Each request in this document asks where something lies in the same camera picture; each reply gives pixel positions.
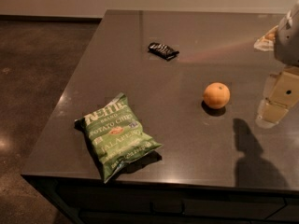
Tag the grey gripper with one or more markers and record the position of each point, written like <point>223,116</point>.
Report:
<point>287,42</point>

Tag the orange fruit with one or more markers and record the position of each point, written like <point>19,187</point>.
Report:
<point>216,95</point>

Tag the black rxbar chocolate bar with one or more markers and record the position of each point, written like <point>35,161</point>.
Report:
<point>163,51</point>

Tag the green jalapeno chips bag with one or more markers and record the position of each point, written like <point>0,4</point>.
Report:
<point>116,135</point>

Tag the dark counter cabinet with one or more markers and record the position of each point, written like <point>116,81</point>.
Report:
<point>86,201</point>

